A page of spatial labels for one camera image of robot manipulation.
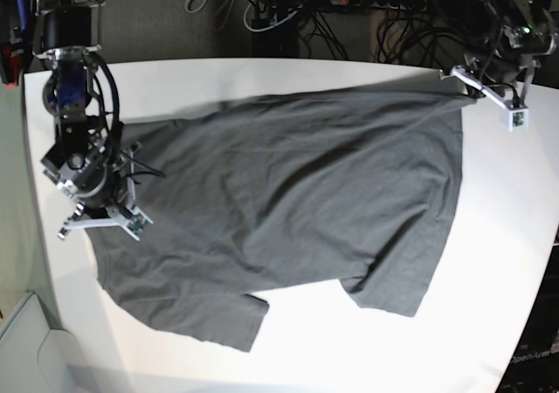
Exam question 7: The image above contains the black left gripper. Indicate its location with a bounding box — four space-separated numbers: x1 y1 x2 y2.
463 50 546 100

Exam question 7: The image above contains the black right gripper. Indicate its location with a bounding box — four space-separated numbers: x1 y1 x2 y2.
73 161 140 223

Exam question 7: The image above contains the dark grey t-shirt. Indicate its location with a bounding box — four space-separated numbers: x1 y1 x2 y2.
87 88 472 352

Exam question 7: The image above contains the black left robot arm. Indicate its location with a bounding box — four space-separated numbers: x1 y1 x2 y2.
464 0 558 108

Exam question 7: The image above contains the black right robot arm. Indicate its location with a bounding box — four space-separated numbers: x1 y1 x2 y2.
33 0 141 230

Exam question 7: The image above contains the red clamp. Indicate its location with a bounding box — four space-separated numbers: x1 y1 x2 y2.
1 43 22 87

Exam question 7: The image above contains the grey tray corner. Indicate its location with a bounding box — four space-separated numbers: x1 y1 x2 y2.
1 293 98 393

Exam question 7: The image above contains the blue tool handle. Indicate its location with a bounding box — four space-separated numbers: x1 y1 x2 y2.
17 0 29 45

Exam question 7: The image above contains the white cable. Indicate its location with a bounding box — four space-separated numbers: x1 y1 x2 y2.
242 0 302 32

